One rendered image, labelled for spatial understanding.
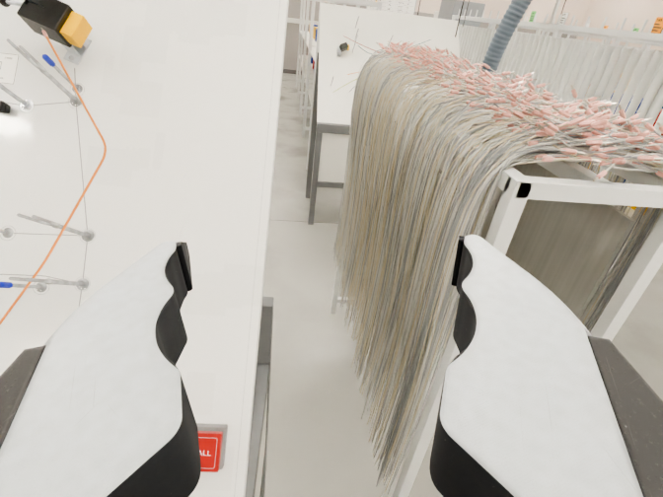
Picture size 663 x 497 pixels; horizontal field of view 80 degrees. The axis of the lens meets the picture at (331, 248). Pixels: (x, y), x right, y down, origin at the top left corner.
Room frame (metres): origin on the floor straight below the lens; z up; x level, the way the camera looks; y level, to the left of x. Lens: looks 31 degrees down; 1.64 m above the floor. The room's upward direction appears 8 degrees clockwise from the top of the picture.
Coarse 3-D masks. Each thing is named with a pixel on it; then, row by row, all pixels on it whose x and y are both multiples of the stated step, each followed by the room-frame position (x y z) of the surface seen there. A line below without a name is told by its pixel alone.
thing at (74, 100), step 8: (8, 40) 0.51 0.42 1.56; (16, 48) 0.52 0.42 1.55; (24, 48) 0.51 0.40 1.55; (24, 56) 0.53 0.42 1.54; (32, 56) 0.52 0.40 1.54; (40, 64) 0.54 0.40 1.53; (56, 80) 0.58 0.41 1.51; (64, 88) 0.59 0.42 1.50; (72, 96) 0.61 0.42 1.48; (72, 104) 0.61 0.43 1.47; (80, 104) 0.62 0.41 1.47
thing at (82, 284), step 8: (16, 280) 0.35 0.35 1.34; (24, 280) 0.35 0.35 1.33; (32, 280) 0.35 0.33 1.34; (40, 280) 0.36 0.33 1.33; (48, 280) 0.37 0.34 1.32; (56, 280) 0.40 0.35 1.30; (64, 280) 0.41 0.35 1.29; (80, 280) 0.45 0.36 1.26; (88, 280) 0.45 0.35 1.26; (80, 288) 0.44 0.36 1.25
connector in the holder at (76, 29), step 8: (72, 16) 0.61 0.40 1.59; (80, 16) 0.61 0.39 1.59; (64, 24) 0.60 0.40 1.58; (72, 24) 0.60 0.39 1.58; (80, 24) 0.61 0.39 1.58; (88, 24) 0.62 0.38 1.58; (64, 32) 0.59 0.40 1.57; (72, 32) 0.60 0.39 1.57; (80, 32) 0.61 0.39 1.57; (88, 32) 0.62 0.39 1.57; (72, 40) 0.60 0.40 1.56; (80, 40) 0.61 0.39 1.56
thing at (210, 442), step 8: (200, 432) 0.32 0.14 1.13; (208, 432) 0.33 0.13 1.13; (216, 432) 0.33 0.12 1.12; (200, 440) 0.32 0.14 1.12; (208, 440) 0.32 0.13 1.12; (216, 440) 0.32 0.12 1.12; (200, 448) 0.31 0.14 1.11; (208, 448) 0.31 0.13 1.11; (216, 448) 0.31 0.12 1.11; (200, 456) 0.30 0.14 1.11; (208, 456) 0.31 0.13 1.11; (216, 456) 0.31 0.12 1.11; (208, 464) 0.30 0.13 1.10; (216, 464) 0.30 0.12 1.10
